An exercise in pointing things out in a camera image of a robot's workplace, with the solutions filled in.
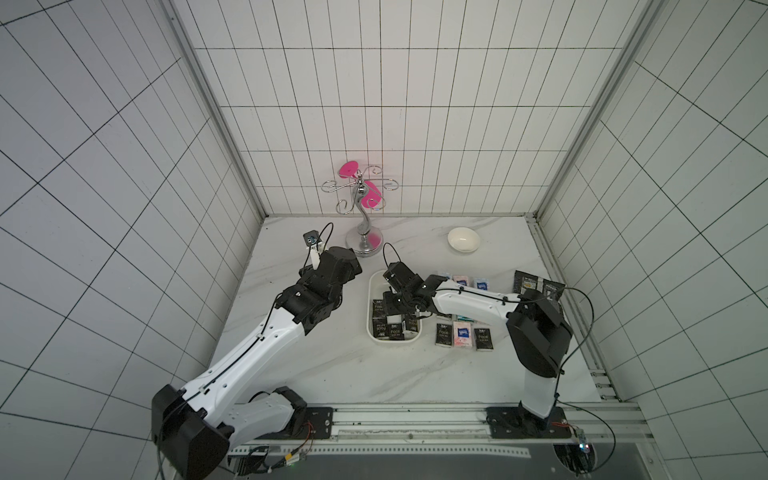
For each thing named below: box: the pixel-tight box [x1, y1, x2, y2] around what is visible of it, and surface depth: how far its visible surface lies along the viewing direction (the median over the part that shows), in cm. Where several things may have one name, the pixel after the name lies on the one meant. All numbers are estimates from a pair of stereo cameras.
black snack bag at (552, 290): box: [543, 279, 566, 302], surface depth 97 cm
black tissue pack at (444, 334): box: [435, 323, 453, 346], surface depth 88 cm
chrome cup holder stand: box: [321, 164, 399, 258], surface depth 97 cm
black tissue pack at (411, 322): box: [405, 314, 419, 332], surface depth 89 cm
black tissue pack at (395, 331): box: [387, 323, 405, 340], surface depth 87 cm
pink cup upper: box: [338, 161, 359, 179], surface depth 97 cm
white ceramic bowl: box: [447, 227, 481, 253], surface depth 109 cm
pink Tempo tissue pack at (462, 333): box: [453, 321, 472, 347], surface depth 87 cm
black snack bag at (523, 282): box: [513, 270, 538, 295], surface depth 101 cm
